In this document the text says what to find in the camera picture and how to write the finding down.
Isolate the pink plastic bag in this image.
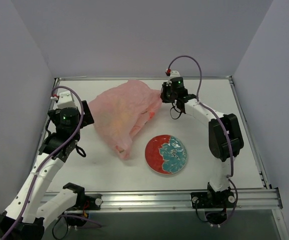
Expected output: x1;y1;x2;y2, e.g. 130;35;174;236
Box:
88;79;162;160

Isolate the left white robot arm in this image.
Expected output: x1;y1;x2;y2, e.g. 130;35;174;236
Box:
0;100;100;240

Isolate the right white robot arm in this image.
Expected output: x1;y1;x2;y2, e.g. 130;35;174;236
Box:
160;76;244;209

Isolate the red and teal plate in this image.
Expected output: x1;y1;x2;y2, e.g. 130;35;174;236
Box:
144;134;188;176

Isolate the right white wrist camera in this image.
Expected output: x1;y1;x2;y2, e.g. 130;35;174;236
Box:
165;68;181;82

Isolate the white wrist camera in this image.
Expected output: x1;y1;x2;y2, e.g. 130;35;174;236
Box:
165;68;181;82
50;90;76;109

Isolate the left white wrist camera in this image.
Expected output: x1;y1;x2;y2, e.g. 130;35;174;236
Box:
50;90;76;109

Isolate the aluminium front rail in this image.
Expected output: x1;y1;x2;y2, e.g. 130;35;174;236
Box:
38;188;283;213

